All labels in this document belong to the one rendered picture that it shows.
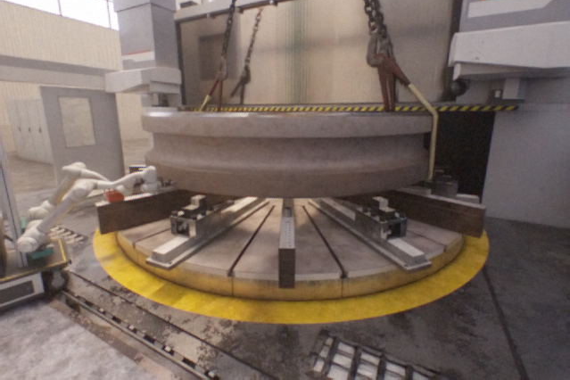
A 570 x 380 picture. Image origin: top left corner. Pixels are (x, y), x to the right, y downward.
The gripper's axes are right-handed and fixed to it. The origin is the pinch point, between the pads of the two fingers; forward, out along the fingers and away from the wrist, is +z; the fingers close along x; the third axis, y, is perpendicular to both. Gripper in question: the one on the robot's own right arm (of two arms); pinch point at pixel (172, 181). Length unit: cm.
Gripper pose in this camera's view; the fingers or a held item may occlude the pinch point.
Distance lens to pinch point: 339.4
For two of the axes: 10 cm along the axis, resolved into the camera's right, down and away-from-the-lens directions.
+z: 5.0, -1.8, 8.5
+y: 0.0, 9.8, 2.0
